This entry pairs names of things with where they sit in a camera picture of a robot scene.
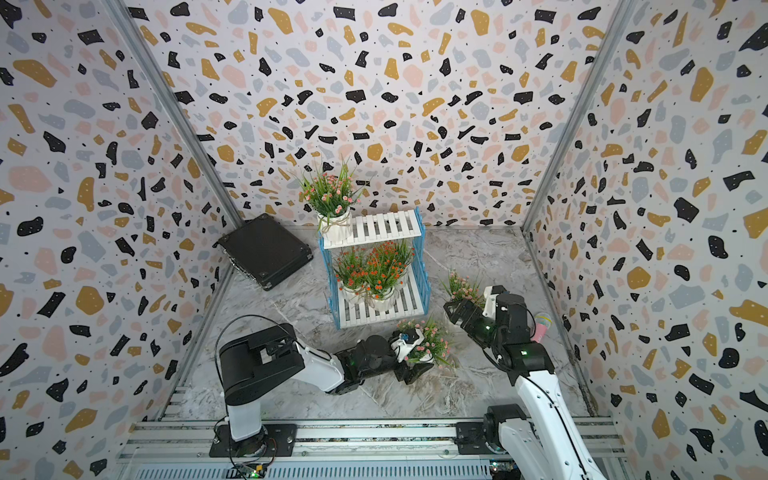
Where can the green circuit board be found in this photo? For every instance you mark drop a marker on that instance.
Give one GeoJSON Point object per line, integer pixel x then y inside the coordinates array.
{"type": "Point", "coordinates": [249, 471]}

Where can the pink flower pot back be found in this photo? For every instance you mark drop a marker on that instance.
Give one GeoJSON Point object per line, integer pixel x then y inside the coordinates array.
{"type": "Point", "coordinates": [463, 288]}

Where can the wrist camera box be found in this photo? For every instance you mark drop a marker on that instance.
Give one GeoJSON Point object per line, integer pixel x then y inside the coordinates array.
{"type": "Point", "coordinates": [405, 341]}
{"type": "Point", "coordinates": [490, 294]}

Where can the pink cylindrical object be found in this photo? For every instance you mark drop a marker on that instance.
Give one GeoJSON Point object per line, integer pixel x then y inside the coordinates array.
{"type": "Point", "coordinates": [543, 322]}

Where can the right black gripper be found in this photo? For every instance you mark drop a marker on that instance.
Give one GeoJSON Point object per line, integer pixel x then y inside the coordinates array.
{"type": "Point", "coordinates": [468, 323]}

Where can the pink flower pot front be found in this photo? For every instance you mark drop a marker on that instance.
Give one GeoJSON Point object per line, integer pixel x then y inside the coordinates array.
{"type": "Point", "coordinates": [331, 196]}

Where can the blue white slatted rack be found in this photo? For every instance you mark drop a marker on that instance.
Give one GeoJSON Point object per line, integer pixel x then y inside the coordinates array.
{"type": "Point", "coordinates": [412, 297]}

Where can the pink flower pot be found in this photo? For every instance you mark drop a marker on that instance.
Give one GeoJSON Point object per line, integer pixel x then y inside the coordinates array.
{"type": "Point", "coordinates": [331, 196]}
{"type": "Point", "coordinates": [435, 348]}
{"type": "Point", "coordinates": [463, 288]}

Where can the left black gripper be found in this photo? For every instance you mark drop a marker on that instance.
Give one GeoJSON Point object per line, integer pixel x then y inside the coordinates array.
{"type": "Point", "coordinates": [406, 374]}

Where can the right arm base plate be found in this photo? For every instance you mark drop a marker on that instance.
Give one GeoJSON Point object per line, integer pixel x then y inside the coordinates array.
{"type": "Point", "coordinates": [472, 439]}

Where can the black square box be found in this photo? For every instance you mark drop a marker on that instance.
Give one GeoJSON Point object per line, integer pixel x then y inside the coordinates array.
{"type": "Point", "coordinates": [266, 251]}

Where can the red flower pot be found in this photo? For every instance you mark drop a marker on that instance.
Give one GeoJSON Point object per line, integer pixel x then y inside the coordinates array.
{"type": "Point", "coordinates": [379, 294]}
{"type": "Point", "coordinates": [349, 269]}
{"type": "Point", "coordinates": [394, 257]}

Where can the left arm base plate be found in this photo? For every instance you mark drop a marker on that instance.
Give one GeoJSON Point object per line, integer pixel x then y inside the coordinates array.
{"type": "Point", "coordinates": [274, 440]}

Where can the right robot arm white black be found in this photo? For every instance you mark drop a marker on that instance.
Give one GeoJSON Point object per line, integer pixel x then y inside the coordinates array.
{"type": "Point", "coordinates": [540, 434]}

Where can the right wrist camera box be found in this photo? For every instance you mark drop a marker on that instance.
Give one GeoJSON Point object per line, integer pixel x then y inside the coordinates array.
{"type": "Point", "coordinates": [490, 294]}

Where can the aluminium rail frame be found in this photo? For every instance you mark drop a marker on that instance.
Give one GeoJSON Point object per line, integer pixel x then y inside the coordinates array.
{"type": "Point", "coordinates": [347, 449]}

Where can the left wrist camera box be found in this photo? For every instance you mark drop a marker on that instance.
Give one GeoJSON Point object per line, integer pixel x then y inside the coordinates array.
{"type": "Point", "coordinates": [405, 341]}

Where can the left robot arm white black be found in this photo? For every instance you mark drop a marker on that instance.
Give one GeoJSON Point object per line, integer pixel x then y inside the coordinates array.
{"type": "Point", "coordinates": [253, 365]}

